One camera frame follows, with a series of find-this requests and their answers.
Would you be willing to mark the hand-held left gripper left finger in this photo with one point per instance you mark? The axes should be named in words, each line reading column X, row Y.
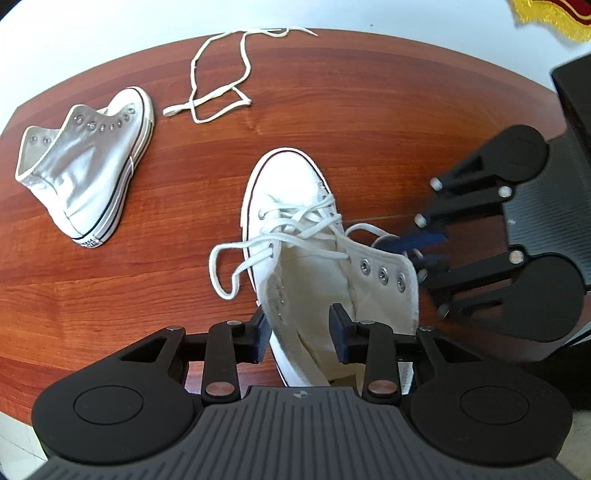
column 261, row 339

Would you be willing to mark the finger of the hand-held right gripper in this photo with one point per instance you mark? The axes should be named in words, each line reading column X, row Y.
column 431, row 265
column 415, row 242

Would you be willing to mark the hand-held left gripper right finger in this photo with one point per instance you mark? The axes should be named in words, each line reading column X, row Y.
column 339, row 337

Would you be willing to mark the white threaded shoelace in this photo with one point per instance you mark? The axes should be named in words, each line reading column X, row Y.
column 295, row 221

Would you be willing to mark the cream high-top canvas shoe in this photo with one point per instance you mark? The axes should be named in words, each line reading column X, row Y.
column 286, row 184

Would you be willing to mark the white unlaced high-top shoe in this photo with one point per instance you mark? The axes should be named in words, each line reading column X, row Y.
column 78, row 184

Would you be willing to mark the loose white shoelace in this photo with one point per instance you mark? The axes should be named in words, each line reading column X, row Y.
column 173, row 110

